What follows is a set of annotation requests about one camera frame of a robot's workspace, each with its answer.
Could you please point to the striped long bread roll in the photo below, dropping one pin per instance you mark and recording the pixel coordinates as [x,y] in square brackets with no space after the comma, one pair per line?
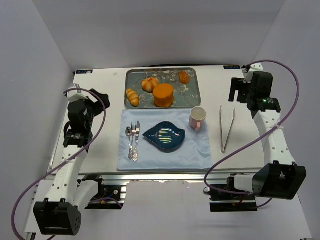
[133,97]

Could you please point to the silver spoon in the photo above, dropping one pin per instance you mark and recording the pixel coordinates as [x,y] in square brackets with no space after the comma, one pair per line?
[128,132]

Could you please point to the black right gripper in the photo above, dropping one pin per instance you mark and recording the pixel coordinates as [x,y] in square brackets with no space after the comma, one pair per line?
[235,90]

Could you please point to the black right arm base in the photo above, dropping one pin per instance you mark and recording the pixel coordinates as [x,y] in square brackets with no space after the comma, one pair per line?
[221,202]

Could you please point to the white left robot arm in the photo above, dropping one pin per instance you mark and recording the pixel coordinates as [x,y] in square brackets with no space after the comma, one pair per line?
[60,213]

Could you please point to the orange cylindrical cake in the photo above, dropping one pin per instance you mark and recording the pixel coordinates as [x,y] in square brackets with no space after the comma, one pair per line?
[163,95]

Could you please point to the small brown pastry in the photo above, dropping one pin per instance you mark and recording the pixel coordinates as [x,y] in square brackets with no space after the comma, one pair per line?
[184,78]

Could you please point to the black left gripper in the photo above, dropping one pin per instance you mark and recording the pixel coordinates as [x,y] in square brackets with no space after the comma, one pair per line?
[99,99]

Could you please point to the silver metal tongs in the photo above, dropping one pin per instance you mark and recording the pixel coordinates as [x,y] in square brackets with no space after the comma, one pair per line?
[224,140]

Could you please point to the dark blue leaf plate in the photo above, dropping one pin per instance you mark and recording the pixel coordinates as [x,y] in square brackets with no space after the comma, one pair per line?
[165,136]

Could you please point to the light blue cloth placemat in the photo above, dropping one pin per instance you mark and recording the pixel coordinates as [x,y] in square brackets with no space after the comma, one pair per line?
[194,153]

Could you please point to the round knotted bread bun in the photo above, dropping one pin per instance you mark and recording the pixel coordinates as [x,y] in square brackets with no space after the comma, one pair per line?
[149,84]

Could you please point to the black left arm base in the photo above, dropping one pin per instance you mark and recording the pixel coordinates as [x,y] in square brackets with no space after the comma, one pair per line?
[107,198]

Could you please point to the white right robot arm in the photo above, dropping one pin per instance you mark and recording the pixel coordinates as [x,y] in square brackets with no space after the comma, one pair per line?
[281,177]

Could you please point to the pink ceramic mug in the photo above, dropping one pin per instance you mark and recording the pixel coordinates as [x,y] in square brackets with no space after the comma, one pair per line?
[197,117]

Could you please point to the silver fork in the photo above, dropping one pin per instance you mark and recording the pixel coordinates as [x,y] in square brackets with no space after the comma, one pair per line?
[134,130]

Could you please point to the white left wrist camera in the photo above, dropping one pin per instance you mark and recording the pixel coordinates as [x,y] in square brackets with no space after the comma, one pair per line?
[75,95]

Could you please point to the silver table knife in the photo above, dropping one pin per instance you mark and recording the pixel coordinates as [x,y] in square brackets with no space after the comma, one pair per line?
[137,134]

